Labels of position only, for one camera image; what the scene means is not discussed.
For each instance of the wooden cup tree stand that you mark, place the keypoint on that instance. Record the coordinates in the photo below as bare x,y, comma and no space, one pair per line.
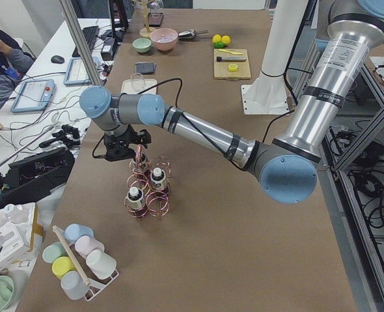
142,7

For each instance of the pink cup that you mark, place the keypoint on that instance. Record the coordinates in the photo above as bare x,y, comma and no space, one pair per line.
85,244

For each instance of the white cup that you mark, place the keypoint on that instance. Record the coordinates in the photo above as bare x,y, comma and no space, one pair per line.
101,264

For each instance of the black computer mouse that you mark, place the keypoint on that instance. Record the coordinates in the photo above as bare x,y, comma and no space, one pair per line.
57,59

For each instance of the steel ice scoop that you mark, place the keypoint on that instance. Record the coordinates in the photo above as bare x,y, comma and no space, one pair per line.
190,34

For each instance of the folded grey cloth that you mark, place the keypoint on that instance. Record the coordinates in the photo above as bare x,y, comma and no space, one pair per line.
145,67

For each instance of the yellow cup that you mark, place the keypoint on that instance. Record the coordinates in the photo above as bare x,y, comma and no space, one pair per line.
61,266

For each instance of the steel muddler black tip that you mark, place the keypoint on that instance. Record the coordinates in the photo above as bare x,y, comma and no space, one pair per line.
230,59

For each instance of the yellow lemon upper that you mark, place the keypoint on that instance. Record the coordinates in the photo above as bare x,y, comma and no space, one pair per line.
216,38

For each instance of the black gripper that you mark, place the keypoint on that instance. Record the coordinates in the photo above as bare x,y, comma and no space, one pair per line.
131,136

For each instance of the black open case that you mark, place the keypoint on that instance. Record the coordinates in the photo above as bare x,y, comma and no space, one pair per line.
33,177

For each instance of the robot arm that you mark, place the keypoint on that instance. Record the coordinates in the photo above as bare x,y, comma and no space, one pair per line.
206,115

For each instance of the tea bottle white cap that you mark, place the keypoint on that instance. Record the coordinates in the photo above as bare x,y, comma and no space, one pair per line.
159,180

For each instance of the blue teach pendant near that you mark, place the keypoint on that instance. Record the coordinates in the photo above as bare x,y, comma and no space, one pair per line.
33,96

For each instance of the white cup rack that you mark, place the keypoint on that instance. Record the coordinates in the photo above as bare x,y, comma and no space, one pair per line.
96,286

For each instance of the bamboo cutting board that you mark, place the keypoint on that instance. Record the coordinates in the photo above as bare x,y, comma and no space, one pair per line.
220,69

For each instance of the copper wire bottle basket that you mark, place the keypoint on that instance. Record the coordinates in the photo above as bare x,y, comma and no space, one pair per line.
157,203

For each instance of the aluminium frame post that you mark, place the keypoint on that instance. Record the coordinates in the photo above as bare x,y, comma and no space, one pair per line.
79,41

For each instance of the grey cup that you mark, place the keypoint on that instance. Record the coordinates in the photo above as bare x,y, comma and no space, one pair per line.
73,285

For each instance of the blue teach pendant far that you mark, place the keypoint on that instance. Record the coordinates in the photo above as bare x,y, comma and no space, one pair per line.
76,73

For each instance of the clear wine glass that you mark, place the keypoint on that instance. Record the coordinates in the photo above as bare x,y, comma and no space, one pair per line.
138,82

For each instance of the yellow plastic knife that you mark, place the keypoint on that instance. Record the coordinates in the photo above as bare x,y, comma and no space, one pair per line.
230,52

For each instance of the light blue cup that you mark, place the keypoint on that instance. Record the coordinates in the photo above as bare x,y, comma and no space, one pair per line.
74,231

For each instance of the white rabbit serving tray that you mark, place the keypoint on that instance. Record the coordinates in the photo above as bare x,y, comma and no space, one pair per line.
126,87

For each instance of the mint green cup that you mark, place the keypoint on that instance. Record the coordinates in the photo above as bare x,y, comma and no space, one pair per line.
53,252

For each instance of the white cardboard box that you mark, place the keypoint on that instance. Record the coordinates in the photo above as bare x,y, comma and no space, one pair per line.
13,244

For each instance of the half lemon slice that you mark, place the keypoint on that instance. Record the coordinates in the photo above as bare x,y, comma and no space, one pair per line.
232,67

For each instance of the blue teach pendant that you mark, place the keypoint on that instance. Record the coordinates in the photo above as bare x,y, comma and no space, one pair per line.
76,73
33,96

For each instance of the black keyboard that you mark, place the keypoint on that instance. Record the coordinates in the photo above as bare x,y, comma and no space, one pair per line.
91,35

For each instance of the pink bowl of ice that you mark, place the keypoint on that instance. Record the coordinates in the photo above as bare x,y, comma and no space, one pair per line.
164,39

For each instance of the mint green bowl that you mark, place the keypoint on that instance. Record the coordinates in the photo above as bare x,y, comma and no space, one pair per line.
142,45

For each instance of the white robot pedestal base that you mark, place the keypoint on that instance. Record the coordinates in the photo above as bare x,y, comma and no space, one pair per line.
267,94

